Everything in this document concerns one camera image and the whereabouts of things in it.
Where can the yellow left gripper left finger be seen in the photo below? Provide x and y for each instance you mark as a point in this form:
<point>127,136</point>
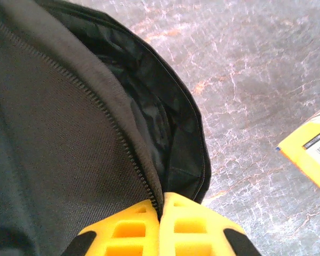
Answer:
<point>128,234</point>

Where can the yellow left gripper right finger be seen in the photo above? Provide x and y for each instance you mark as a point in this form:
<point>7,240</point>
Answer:
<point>192,232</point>

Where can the black backpack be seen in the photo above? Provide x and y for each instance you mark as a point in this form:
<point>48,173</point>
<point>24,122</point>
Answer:
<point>69,120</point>

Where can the orange and white book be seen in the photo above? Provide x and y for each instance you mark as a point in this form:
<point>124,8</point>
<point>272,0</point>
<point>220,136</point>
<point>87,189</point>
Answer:
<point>309,149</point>

